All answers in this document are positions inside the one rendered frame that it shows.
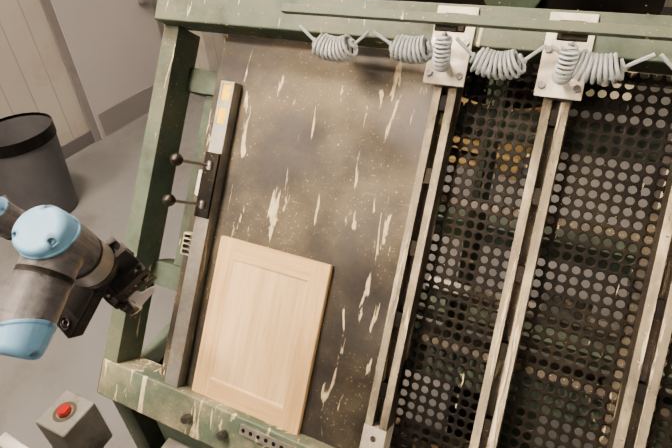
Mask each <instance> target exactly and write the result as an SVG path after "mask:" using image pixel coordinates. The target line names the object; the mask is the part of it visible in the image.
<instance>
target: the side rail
mask: <svg viewBox="0 0 672 448"><path fill-rule="evenodd" d="M199 42H200V36H198V35H196V34H194V33H192V32H190V31H188V30H186V29H184V28H182V27H180V26H174V25H165V27H164V32H163V38H162V43H161V49H160V54H159V59H158V65H157V70H156V76H155V81H154V87H153V92H152V97H151V103H150V108H149V114H148V119H147V125H146V130H145V135H144V141H143V146H142V152H141V157H140V163H139V168H138V173H137V179H136V184H135V190H134V195H133V201H132V206H131V211H130V217H129V222H128V228H127V233H126V239H125V244H124V245H125V246H126V247H127V248H128V249H130V250H131V251H132V252H133V253H134V256H135V257H136V258H137V259H138V260H139V261H141V262H142V264H143V265H144V266H145V267H146V268H147V269H148V270H149V271H150V272H151V273H152V271H153V266H154V261H155V260H156V259H159V256H160V250H161V245H162V240H163V234H164V229H165V224H166V218H167V213H168V208H169V206H165V205H164V204H163V202H162V198H163V196H164V195H165V194H171V191H172V186H173V181H174V175H175V170H176V166H174V165H172V164H171V162H170V157H171V155H172V154H174V153H179V149H180V143H181V138H182V133H183V127H184V122H185V117H186V111H187V106H188V101H189V95H190V92H187V91H186V89H187V84H188V79H189V73H190V68H195V63H196V58H197V52H198V47H199ZM151 298H152V295H151V296H150V297H149V298H148V299H147V300H146V301H145V303H144V304H143V305H142V309H141V310H140V311H139V312H138V313H136V314H134V315H133V316H129V315H128V314H126V313H125V312H123V311H121V310H120V309H118V310H117V309H115V308H114V307H113V309H112V315H111V320H110V325H109V331H108V336H107V342H106V347H105V353H104V358H106V359H108V360H110V361H112V362H115V363H119V362H122V361H125V360H128V359H131V358H134V357H138V356H140V355H141V352H142V346H143V341H144V336H145V330H146V325H147V320H148V314H149V309H150V304H151Z"/></svg>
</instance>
